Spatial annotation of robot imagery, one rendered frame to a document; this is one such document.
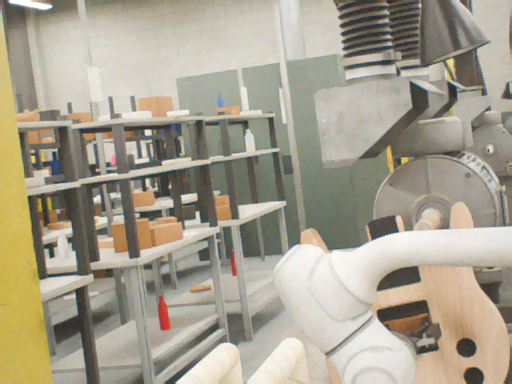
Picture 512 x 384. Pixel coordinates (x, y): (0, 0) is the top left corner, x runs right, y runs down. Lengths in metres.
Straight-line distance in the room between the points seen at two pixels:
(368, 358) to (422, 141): 0.69
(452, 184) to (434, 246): 0.54
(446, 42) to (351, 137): 0.24
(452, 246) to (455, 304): 0.41
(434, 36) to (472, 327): 0.55
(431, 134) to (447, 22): 0.33
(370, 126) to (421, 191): 0.32
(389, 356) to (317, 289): 0.15
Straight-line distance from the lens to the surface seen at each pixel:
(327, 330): 1.53
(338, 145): 1.75
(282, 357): 1.10
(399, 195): 2.03
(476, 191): 2.02
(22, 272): 2.17
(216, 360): 1.13
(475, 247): 1.48
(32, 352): 2.19
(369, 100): 1.74
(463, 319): 1.88
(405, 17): 2.45
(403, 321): 1.89
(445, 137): 2.06
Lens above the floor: 1.45
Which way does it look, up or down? 3 degrees down
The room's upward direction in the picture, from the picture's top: 7 degrees counter-clockwise
